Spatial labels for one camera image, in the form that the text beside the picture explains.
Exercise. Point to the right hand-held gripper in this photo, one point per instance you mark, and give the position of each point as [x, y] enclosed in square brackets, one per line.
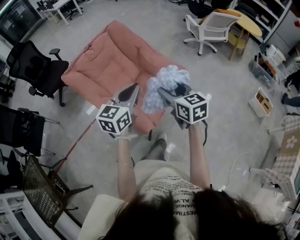
[192, 107]

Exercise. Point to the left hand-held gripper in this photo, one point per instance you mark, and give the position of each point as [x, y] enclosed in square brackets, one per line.
[112, 118]

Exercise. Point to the light blue cloth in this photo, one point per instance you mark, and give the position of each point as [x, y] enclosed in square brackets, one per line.
[164, 77]

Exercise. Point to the pink cushioned sofa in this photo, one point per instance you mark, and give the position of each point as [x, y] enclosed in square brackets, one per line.
[105, 63]

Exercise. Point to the person's right forearm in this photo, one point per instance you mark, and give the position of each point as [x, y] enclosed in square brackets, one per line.
[199, 159]

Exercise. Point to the person's left forearm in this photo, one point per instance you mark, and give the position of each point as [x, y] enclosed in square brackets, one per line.
[126, 175]

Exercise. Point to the person's white shoe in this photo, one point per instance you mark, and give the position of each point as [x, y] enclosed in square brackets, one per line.
[161, 136]

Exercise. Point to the person's grey trousers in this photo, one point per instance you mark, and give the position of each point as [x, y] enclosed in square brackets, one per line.
[155, 151]

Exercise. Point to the white office chair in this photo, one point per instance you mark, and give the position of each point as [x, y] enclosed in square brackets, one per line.
[215, 25]

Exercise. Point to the white storage box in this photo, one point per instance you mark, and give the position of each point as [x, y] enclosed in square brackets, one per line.
[260, 105]

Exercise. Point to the clear plastic bin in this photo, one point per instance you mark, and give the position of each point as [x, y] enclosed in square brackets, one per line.
[262, 70]

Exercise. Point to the black office chair with armrests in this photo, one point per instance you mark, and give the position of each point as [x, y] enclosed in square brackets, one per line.
[35, 68]

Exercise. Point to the round wooden table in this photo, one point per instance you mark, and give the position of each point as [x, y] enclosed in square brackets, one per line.
[250, 24]

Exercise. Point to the white kettle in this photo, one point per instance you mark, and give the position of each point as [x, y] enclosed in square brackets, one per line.
[275, 52]

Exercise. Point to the black plastic bag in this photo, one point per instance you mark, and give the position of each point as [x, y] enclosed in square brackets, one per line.
[25, 124]

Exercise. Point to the white desk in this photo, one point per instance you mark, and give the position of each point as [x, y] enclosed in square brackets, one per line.
[58, 5]

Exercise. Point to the black mesh chair metal legs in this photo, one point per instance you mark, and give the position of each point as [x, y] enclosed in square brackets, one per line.
[21, 131]

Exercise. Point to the tall white shelf unit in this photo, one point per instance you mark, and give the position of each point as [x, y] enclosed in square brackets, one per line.
[274, 14]

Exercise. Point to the checkered cloth table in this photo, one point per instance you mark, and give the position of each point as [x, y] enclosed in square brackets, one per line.
[286, 159]

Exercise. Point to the black mesh chair near left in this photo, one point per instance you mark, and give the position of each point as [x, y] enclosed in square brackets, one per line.
[39, 192]

